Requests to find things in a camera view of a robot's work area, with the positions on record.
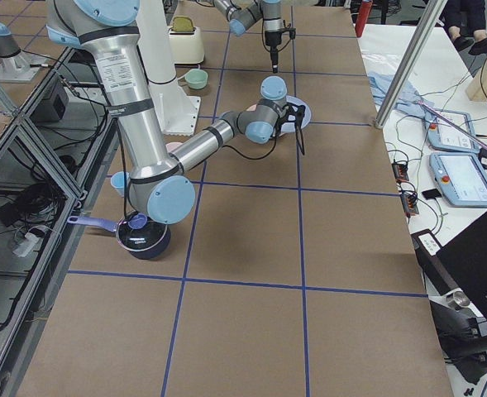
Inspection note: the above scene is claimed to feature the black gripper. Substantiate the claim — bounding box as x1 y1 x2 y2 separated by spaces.
265 29 282 74

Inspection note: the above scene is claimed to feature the blue plate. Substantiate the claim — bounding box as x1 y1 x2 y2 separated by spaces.
275 97 313 136

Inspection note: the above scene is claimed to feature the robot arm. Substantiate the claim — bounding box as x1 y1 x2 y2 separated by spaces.
209 0 284 74
46 1 287 224

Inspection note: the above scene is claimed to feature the green bowl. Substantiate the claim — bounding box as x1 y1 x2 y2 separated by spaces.
184 69 208 90

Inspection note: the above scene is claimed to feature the cream toaster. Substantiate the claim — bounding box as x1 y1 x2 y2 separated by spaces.
168 16 205 65

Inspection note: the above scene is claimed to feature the red bottle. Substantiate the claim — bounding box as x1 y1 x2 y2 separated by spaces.
355 0 373 38

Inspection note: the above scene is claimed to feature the pink bowl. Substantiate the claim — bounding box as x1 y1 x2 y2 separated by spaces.
165 141 183 152

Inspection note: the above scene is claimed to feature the blue cloth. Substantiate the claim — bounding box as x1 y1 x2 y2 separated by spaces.
367 70 437 122

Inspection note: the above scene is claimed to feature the far teach pendant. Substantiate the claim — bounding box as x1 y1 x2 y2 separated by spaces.
424 109 480 154

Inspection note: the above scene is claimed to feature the teach pendant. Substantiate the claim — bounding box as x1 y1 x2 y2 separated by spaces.
429 152 487 208
424 109 480 154

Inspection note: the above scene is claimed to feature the light blue cup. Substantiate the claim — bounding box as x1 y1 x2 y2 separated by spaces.
110 171 129 197

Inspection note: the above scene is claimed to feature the near teach pendant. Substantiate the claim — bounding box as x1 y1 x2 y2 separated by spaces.
429 152 487 208

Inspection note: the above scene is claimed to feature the dark pot with glass lid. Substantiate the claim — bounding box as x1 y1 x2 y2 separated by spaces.
67 211 171 260

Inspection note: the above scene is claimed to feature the black box with label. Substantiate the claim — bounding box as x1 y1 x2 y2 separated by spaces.
411 229 459 294

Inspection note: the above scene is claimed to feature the black laptop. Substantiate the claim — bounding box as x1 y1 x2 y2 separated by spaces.
437 211 487 319

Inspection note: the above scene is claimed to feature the small metal cup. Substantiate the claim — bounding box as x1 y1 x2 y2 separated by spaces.
445 290 470 311

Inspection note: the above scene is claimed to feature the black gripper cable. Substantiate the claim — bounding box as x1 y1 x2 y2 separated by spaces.
222 119 307 161

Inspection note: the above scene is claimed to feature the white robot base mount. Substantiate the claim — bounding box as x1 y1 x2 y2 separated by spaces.
136 0 201 136

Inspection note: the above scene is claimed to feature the aluminium frame post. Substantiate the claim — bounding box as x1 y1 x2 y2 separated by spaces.
374 0 447 129

